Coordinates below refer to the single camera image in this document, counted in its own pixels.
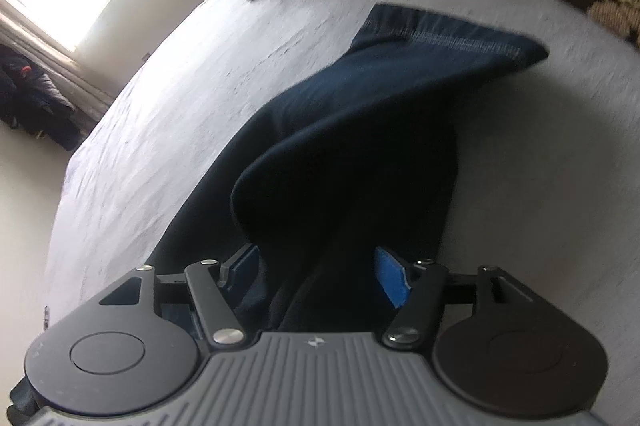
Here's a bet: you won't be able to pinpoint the dark blue jeans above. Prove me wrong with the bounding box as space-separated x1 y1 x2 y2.
150 3 548 333

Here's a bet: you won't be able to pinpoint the grey curtain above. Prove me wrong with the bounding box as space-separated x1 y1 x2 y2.
1 0 115 123

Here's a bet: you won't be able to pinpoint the dark jacket hanging on wall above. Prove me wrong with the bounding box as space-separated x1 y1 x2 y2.
1 45 82 151

